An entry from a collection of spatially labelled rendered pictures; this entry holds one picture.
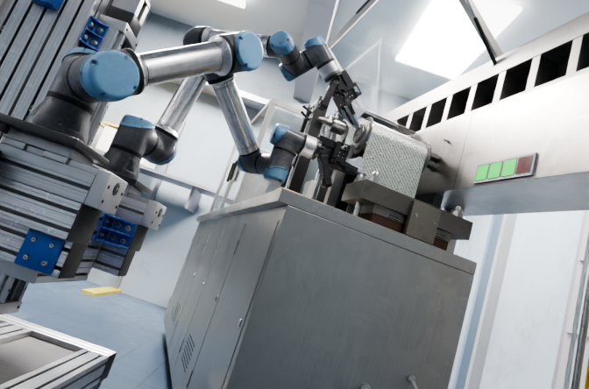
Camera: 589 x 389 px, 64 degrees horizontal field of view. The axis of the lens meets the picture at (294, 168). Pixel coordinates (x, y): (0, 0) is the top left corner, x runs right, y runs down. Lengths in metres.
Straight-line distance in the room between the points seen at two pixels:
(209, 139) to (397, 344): 4.14
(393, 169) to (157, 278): 3.80
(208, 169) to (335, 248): 3.96
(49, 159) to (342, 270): 0.80
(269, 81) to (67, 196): 4.43
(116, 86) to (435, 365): 1.15
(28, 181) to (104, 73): 0.31
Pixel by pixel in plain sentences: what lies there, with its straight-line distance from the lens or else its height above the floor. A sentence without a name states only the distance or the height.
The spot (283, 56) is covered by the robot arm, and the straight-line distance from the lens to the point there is 1.65.
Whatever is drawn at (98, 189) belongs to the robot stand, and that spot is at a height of 0.73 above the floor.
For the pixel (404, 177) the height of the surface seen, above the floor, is 1.14.
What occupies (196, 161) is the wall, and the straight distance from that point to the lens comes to 5.24.
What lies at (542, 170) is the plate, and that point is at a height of 1.16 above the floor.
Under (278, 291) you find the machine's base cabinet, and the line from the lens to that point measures 1.29.
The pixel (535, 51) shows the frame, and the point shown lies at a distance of 1.73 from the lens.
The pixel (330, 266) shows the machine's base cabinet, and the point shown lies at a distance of 1.33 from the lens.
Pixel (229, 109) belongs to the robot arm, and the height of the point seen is 1.12.
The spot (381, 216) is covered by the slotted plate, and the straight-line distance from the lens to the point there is 1.48.
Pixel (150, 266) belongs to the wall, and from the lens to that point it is 5.19.
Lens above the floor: 0.67
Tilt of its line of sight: 13 degrees up
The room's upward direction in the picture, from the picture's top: 19 degrees clockwise
